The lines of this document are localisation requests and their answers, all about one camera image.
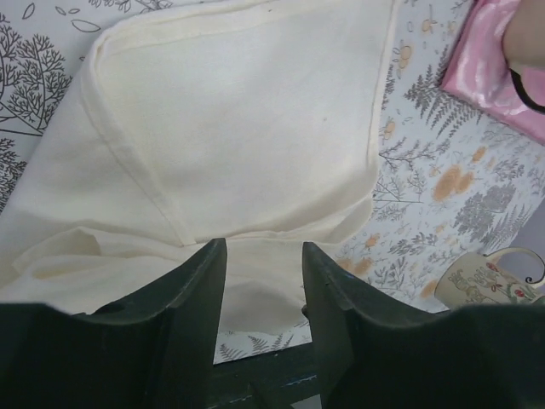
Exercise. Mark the pink placemat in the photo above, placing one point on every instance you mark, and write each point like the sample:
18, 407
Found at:
480, 74

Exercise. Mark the green inside floral mug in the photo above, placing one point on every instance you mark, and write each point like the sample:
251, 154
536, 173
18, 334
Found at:
478, 279

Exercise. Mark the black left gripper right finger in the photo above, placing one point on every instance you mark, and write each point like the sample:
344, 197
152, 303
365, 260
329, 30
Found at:
374, 351

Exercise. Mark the cream enamel mug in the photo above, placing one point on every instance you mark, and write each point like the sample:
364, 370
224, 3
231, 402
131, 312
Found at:
523, 45

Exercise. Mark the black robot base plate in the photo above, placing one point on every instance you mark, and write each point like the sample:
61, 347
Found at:
282, 379

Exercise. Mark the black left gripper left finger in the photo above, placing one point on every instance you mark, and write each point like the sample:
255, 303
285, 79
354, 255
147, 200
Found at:
153, 348

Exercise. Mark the floral patterned table mat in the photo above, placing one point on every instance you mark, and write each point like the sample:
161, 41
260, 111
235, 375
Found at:
451, 179

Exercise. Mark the white cloth napkin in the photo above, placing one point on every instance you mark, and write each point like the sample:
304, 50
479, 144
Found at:
252, 121

